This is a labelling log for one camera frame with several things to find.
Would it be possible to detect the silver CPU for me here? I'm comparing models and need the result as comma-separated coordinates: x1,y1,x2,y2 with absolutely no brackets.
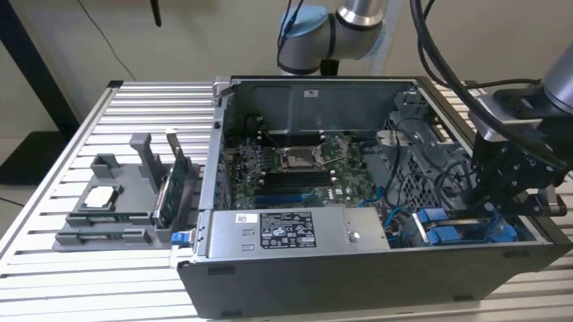
84,186,117,207

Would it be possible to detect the black flat base plate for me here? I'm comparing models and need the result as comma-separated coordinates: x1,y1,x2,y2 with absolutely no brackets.
0,130,68,185

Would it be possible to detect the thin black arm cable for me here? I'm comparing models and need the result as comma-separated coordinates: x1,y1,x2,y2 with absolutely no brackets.
281,0,301,36

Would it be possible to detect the metal socket cover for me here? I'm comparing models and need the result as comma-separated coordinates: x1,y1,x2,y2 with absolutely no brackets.
315,139,352,165

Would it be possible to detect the silver power supply with label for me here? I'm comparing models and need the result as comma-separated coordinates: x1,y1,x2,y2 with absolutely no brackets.
208,207,389,259

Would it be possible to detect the CPU socket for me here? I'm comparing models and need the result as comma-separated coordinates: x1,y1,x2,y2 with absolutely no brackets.
279,146,319,168

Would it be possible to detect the thin metal locking lever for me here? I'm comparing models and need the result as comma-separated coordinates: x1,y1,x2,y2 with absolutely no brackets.
261,129,283,149

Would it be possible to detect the green graphics card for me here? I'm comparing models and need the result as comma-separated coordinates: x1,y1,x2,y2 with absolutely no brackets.
150,129,193,229

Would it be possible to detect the green motherboard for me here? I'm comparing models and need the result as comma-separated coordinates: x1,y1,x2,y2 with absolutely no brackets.
223,133,385,211

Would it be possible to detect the black RAM slot bank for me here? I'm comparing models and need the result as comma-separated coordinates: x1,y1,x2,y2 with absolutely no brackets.
265,170,335,188
263,132,324,147

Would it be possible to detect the black hanging strap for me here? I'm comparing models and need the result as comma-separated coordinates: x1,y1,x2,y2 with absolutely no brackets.
148,0,162,28

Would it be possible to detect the blue wire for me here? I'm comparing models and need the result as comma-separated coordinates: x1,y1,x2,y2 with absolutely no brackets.
361,187,406,232

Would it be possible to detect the thin black wall cable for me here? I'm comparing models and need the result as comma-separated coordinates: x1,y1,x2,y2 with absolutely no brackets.
74,0,133,81

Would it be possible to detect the looped black disk wire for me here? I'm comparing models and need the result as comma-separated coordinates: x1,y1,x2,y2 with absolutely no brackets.
434,160,476,213

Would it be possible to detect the blue disk carrier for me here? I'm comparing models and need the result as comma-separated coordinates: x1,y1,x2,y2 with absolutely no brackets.
428,225,519,246

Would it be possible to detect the black upright post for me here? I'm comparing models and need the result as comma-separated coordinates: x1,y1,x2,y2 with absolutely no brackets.
0,0,81,135

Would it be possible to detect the open dark grey PC case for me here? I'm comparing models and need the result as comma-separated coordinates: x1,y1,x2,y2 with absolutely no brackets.
176,75,573,319

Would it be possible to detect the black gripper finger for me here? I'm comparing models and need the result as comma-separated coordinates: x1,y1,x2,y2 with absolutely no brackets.
464,182,498,216
514,190,550,216

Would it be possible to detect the grey parts rack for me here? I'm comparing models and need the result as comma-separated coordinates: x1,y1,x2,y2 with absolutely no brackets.
52,133,207,252

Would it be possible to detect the thick black robot cable bundle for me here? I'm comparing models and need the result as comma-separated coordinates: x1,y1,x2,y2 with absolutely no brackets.
408,0,568,170

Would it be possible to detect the blue expansion slot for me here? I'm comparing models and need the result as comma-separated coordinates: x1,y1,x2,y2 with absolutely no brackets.
253,193,313,208

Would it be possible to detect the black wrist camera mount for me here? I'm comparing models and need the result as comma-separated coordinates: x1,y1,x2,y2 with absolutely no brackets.
491,85,554,118

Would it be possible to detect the green RAM stick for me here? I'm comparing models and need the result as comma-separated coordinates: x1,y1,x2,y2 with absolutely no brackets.
77,231,137,242
88,213,148,223

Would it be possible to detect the perforated metal disk bay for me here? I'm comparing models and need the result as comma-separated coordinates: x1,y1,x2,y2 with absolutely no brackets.
377,110,478,215

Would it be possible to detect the hard disk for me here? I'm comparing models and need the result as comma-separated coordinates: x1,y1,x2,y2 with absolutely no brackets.
414,207,508,235

